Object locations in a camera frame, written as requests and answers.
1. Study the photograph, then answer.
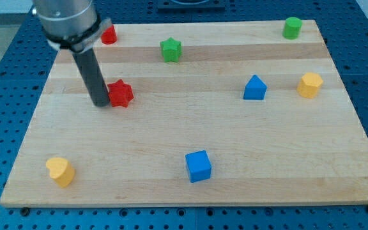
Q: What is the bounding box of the blue cube block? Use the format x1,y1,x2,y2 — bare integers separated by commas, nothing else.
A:
185,150,211,183

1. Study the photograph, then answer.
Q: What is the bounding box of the yellow hexagon block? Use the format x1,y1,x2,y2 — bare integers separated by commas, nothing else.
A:
296,72,323,98

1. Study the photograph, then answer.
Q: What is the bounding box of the green cylinder block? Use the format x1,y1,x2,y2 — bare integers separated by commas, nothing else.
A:
282,17,302,40

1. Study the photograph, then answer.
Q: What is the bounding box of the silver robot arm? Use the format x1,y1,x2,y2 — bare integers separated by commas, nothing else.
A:
33,0,113,107

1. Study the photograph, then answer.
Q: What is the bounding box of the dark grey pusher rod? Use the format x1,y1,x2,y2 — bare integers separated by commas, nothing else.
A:
72,49,110,107

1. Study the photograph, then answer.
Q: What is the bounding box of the red star block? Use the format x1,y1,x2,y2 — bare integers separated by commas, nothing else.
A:
107,79,134,108

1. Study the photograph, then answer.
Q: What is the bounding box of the blue triangular prism block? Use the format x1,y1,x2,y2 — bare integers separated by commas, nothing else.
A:
243,75,267,100

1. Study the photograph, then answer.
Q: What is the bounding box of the yellow heart block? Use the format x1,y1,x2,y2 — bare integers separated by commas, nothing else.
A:
45,157,75,188

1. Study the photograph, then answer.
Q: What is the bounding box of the red block behind arm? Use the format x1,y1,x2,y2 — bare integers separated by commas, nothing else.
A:
100,26,118,45

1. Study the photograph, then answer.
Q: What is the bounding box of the green star block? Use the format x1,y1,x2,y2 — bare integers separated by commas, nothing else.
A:
160,37,182,63

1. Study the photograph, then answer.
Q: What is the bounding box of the wooden board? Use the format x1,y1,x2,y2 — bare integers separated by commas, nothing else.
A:
0,20,368,208

